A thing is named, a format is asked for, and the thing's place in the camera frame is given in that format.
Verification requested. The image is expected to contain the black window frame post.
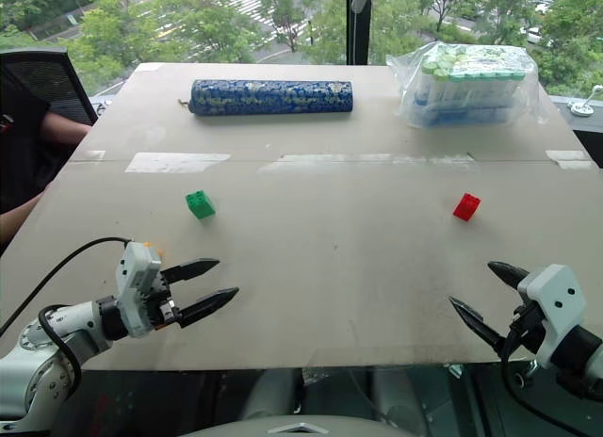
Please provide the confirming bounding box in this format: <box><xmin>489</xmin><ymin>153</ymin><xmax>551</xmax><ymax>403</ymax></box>
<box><xmin>346</xmin><ymin>0</ymin><xmax>371</xmax><ymax>65</ymax></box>

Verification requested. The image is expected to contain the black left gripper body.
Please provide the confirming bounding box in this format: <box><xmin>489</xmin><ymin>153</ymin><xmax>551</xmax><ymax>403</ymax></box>
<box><xmin>146</xmin><ymin>269</ymin><xmax>184</xmax><ymax>333</ymax></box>

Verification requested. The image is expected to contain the green toy brick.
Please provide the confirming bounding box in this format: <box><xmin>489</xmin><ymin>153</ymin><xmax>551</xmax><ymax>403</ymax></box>
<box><xmin>185</xmin><ymin>189</ymin><xmax>217</xmax><ymax>220</ymax></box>

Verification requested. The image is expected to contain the red toy brick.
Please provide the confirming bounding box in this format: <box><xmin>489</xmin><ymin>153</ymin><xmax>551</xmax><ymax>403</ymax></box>
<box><xmin>452</xmin><ymin>192</ymin><xmax>482</xmax><ymax>223</ymax></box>

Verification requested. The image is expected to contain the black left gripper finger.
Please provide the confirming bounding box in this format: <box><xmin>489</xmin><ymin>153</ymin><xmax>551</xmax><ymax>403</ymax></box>
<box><xmin>177</xmin><ymin>286</ymin><xmax>240</xmax><ymax>329</ymax></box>
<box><xmin>160</xmin><ymin>257</ymin><xmax>221</xmax><ymax>284</ymax></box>

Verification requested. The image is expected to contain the white suction cup holder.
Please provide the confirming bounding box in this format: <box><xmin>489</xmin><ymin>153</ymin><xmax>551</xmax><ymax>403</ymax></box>
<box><xmin>567</xmin><ymin>84</ymin><xmax>600</xmax><ymax>118</ymax></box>

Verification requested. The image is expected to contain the black mesh office chair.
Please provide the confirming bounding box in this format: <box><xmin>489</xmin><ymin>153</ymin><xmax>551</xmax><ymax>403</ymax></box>
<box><xmin>0</xmin><ymin>47</ymin><xmax>99</xmax><ymax>127</ymax></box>

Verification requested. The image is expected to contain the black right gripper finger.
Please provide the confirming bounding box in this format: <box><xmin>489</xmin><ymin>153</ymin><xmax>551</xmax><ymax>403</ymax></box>
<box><xmin>448</xmin><ymin>295</ymin><xmax>509</xmax><ymax>356</ymax></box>
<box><xmin>487</xmin><ymin>260</ymin><xmax>531</xmax><ymax>293</ymax></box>

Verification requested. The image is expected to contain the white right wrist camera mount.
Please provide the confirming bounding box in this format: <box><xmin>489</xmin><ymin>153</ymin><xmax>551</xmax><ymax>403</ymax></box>
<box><xmin>515</xmin><ymin>264</ymin><xmax>588</xmax><ymax>370</ymax></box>

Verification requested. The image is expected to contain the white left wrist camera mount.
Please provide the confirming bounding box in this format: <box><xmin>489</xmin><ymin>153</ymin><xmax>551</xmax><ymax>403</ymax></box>
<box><xmin>115</xmin><ymin>241</ymin><xmax>164</xmax><ymax>339</ymax></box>

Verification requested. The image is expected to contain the blue patterned fabric roll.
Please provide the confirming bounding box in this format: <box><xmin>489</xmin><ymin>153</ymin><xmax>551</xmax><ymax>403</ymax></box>
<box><xmin>177</xmin><ymin>78</ymin><xmax>354</xmax><ymax>119</ymax></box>

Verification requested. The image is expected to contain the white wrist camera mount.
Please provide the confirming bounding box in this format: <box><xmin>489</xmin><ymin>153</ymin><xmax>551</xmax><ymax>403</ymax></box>
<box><xmin>115</xmin><ymin>241</ymin><xmax>164</xmax><ymax>339</ymax></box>
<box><xmin>515</xmin><ymin>264</ymin><xmax>588</xmax><ymax>370</ymax></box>

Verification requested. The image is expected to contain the person's black shirt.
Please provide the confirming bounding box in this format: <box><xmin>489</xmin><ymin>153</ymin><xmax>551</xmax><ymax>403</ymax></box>
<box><xmin>0</xmin><ymin>67</ymin><xmax>52</xmax><ymax>215</ymax></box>

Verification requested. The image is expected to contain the plastic bag of bottles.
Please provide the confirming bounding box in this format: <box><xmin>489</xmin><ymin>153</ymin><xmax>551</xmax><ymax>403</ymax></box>
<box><xmin>385</xmin><ymin>40</ymin><xmax>540</xmax><ymax>130</ymax></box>

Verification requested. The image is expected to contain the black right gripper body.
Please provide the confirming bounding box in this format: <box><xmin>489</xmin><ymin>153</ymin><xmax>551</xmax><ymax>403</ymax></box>
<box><xmin>505</xmin><ymin>299</ymin><xmax>551</xmax><ymax>359</ymax></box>

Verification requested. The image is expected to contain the silver robot torso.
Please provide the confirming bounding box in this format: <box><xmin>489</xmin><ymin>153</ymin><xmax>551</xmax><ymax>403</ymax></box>
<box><xmin>181</xmin><ymin>366</ymin><xmax>428</xmax><ymax>437</ymax></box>

